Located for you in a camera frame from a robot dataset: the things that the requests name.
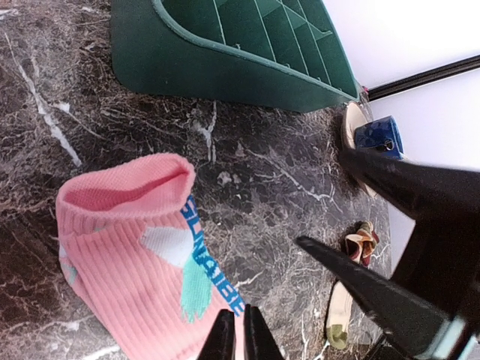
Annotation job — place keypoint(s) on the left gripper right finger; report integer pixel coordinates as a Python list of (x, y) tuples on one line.
[(259, 343)]

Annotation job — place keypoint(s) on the blue mug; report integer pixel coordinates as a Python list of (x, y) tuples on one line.
[(382, 136)]

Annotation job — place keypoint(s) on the beige sock with olive toe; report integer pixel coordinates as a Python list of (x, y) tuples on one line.
[(359, 247)]

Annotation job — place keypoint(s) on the cream saucer plate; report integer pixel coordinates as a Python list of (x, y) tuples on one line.
[(353, 118)]

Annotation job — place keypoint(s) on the green compartment tray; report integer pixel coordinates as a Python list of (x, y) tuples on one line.
[(280, 54)]

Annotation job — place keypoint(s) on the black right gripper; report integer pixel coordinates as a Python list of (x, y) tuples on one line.
[(429, 309)]

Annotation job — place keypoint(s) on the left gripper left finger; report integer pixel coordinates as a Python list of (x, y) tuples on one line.
[(220, 343)]

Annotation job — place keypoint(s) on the black right frame post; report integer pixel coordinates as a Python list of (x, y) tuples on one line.
[(424, 78)]

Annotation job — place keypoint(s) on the pink patterned sock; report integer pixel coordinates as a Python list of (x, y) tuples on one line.
[(132, 248)]

